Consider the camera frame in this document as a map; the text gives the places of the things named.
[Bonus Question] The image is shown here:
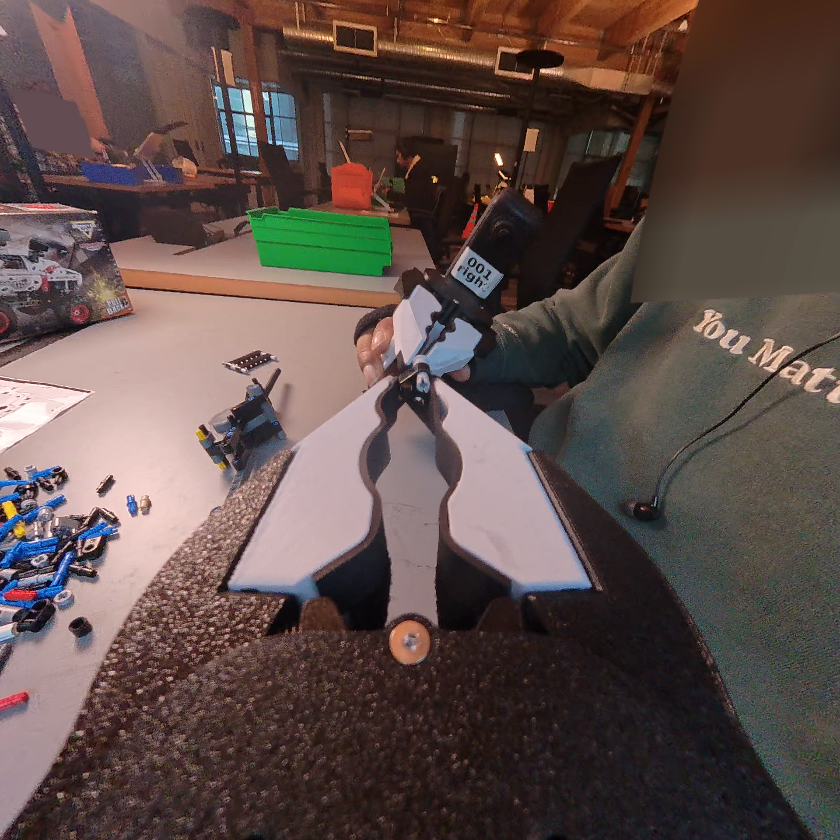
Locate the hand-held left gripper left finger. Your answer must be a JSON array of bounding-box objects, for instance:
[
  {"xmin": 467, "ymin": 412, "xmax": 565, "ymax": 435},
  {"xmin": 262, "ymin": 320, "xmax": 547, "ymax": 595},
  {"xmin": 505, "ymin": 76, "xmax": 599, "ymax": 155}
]
[{"xmin": 226, "ymin": 381, "xmax": 395, "ymax": 598}]

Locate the grey desk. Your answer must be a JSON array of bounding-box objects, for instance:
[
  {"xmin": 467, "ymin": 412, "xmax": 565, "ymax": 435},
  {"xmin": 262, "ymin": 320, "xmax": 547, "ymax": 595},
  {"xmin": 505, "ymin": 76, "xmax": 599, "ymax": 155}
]
[{"xmin": 0, "ymin": 289, "xmax": 526, "ymax": 840}]

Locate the black earbud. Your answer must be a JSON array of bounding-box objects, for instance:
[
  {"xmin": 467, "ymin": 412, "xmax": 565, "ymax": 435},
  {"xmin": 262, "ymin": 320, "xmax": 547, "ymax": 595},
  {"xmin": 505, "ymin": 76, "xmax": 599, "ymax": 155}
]
[{"xmin": 624, "ymin": 331, "xmax": 840, "ymax": 522}]

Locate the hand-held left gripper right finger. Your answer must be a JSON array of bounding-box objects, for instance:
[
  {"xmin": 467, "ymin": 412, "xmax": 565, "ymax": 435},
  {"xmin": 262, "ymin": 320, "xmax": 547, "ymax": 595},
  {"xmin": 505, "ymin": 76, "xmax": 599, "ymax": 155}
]
[{"xmin": 430, "ymin": 385, "xmax": 594, "ymax": 594}]

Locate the black floor lamp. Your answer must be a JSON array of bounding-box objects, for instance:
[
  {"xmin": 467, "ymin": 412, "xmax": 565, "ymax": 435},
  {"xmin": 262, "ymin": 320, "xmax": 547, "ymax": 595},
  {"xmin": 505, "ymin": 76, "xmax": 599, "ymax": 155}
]
[{"xmin": 512, "ymin": 50, "xmax": 565, "ymax": 198}]

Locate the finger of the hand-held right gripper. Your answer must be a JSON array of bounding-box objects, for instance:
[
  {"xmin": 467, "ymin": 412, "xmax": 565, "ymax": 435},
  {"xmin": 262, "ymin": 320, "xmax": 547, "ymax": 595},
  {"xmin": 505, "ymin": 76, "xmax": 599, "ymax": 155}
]
[
  {"xmin": 389, "ymin": 284, "xmax": 443, "ymax": 371},
  {"xmin": 418, "ymin": 315, "xmax": 484, "ymax": 382}
]

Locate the orange red container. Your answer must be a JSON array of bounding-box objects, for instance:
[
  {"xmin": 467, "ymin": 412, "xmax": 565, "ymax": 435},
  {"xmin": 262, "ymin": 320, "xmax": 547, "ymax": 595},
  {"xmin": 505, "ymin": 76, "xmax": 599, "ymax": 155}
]
[{"xmin": 331, "ymin": 164, "xmax": 375, "ymax": 211}]

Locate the toy truck box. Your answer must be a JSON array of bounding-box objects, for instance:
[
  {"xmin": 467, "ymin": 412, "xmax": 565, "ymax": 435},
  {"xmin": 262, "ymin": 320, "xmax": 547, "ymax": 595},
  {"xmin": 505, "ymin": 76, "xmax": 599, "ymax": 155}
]
[{"xmin": 0, "ymin": 204, "xmax": 132, "ymax": 345}]

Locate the grey and black brick chassis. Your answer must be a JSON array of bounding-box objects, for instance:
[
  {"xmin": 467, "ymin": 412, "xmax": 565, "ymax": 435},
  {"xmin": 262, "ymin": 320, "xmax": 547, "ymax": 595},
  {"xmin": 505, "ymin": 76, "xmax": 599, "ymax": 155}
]
[{"xmin": 197, "ymin": 371, "xmax": 287, "ymax": 471}]

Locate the pile of small building pieces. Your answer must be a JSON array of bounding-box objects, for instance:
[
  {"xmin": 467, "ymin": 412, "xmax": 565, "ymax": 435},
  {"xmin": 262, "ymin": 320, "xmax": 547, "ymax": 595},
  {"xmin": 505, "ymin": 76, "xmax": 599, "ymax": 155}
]
[{"xmin": 0, "ymin": 462, "xmax": 119, "ymax": 644}]

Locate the cluttered background workbench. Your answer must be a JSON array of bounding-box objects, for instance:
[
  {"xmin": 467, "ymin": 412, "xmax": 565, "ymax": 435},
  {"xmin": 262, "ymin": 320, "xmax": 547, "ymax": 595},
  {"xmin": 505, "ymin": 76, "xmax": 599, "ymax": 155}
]
[{"xmin": 40, "ymin": 158, "xmax": 250, "ymax": 244}]

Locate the white sticker sheet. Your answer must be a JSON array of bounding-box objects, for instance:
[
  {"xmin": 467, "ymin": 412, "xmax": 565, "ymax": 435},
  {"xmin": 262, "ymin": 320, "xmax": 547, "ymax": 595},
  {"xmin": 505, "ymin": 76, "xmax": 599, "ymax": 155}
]
[{"xmin": 0, "ymin": 378, "xmax": 93, "ymax": 454}]

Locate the person in green sweatshirt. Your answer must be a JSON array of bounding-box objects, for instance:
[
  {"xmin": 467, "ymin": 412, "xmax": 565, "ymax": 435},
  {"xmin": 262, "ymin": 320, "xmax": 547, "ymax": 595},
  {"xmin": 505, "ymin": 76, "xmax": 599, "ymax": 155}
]
[{"xmin": 528, "ymin": 224, "xmax": 840, "ymax": 840}]

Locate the green storage bin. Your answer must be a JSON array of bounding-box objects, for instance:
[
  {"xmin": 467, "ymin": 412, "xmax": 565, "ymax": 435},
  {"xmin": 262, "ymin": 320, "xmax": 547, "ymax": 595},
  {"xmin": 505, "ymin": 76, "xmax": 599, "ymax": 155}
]
[{"xmin": 247, "ymin": 206, "xmax": 395, "ymax": 277}]

